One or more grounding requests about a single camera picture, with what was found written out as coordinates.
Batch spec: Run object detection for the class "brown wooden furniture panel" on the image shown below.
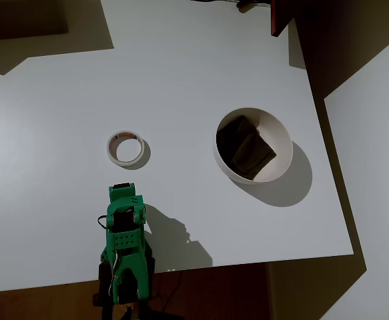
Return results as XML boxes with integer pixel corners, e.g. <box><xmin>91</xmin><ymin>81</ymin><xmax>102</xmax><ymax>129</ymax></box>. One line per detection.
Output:
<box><xmin>270</xmin><ymin>0</ymin><xmax>297</xmax><ymax>37</ymax></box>

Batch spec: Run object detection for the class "beige round bowl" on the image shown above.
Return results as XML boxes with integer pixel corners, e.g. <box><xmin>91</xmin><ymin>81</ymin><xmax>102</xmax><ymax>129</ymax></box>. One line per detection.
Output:
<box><xmin>213</xmin><ymin>107</ymin><xmax>294</xmax><ymax>185</ymax></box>

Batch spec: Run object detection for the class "black table clamp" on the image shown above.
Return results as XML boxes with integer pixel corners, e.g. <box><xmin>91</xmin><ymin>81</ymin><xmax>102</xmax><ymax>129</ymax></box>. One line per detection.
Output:
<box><xmin>96</xmin><ymin>262</ymin><xmax>112</xmax><ymax>306</ymax></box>

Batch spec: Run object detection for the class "dark folded cloth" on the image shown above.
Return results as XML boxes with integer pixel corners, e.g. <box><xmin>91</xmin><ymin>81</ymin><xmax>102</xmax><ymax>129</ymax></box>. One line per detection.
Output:
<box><xmin>216</xmin><ymin>115</ymin><xmax>278</xmax><ymax>181</ymax></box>

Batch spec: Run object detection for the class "dark furniture block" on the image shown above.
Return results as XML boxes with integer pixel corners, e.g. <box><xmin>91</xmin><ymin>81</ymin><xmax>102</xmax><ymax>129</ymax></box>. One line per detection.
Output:
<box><xmin>0</xmin><ymin>0</ymin><xmax>70</xmax><ymax>43</ymax></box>

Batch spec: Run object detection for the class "white masking tape roll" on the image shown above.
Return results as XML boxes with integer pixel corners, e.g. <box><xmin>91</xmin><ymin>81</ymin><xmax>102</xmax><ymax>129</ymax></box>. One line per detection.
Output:
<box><xmin>106</xmin><ymin>130</ymin><xmax>145</xmax><ymax>167</ymax></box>

